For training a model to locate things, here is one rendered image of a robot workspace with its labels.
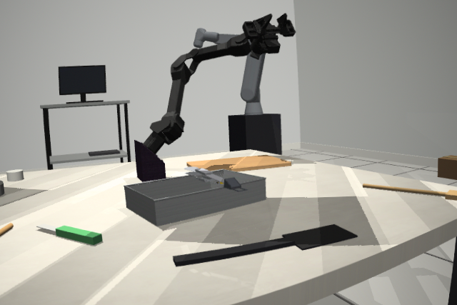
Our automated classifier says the light brown wooden board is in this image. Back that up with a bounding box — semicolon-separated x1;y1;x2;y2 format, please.
186;155;291;172

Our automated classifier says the wooden spatula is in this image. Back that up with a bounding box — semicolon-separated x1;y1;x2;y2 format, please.
363;184;457;201

